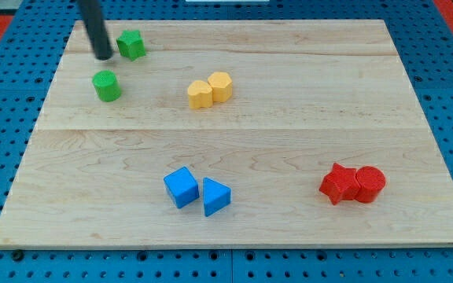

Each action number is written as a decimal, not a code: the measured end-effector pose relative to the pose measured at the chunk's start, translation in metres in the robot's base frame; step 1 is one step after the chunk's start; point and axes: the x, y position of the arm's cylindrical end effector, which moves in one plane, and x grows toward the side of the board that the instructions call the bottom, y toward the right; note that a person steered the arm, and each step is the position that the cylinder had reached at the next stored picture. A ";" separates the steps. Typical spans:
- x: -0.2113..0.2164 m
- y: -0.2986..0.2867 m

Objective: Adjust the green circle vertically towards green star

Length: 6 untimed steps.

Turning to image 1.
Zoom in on light wooden board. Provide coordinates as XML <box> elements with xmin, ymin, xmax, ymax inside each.
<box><xmin>0</xmin><ymin>20</ymin><xmax>453</xmax><ymax>250</ymax></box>

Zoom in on red star block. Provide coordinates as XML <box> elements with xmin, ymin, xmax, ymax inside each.
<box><xmin>319</xmin><ymin>163</ymin><xmax>360</xmax><ymax>205</ymax></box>

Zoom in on yellow heart block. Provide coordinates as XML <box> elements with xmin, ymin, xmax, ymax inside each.
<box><xmin>187</xmin><ymin>80</ymin><xmax>213</xmax><ymax>109</ymax></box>

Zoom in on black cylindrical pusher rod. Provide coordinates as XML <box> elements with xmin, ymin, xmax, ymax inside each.
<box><xmin>77</xmin><ymin>0</ymin><xmax>113</xmax><ymax>61</ymax></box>

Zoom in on green cylinder block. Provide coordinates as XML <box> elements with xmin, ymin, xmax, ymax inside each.
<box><xmin>92</xmin><ymin>70</ymin><xmax>121</xmax><ymax>102</ymax></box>

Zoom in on blue cube block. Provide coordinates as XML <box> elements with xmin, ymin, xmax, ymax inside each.
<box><xmin>164</xmin><ymin>167</ymin><xmax>199</xmax><ymax>209</ymax></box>

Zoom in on blue triangle block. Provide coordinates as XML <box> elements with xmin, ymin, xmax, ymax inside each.
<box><xmin>203</xmin><ymin>178</ymin><xmax>231</xmax><ymax>217</ymax></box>

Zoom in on green star block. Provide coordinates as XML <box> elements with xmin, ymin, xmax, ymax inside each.
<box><xmin>116</xmin><ymin>30</ymin><xmax>146</xmax><ymax>61</ymax></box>

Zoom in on yellow hexagon block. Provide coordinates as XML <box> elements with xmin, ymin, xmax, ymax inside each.
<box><xmin>208</xmin><ymin>72</ymin><xmax>233</xmax><ymax>102</ymax></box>

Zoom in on red cylinder block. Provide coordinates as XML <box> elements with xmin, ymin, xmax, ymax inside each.
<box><xmin>355</xmin><ymin>166</ymin><xmax>386</xmax><ymax>203</ymax></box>

